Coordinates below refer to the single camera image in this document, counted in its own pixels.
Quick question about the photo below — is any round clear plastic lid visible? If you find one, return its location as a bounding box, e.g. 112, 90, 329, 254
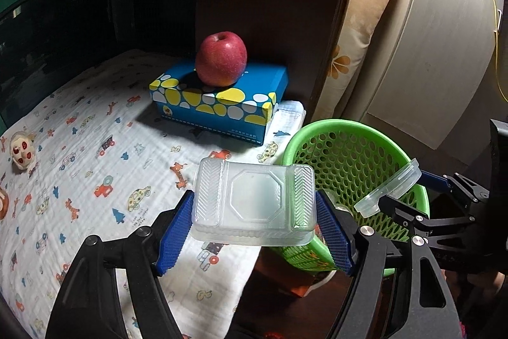
354, 158, 422, 218

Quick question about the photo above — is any clear rectangular plastic container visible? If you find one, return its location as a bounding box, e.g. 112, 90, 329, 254
190, 158, 317, 247

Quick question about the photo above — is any green plastic trash basket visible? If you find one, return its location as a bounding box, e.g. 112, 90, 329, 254
271, 119, 430, 274

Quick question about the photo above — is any printed white cloth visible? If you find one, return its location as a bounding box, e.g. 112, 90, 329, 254
1, 56, 305, 338

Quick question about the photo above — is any beige cabinet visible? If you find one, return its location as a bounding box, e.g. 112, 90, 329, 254
342, 0, 507, 165

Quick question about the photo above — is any blue yellow tissue box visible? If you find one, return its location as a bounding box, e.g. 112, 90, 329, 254
149, 63, 288, 145

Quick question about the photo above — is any small plush toy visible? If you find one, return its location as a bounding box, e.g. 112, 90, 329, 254
10, 132, 35, 170

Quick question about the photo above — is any red apple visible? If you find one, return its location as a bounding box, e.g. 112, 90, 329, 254
196, 31, 247, 87

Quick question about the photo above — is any floral beige pillow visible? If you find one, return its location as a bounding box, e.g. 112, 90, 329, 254
312, 0, 389, 121

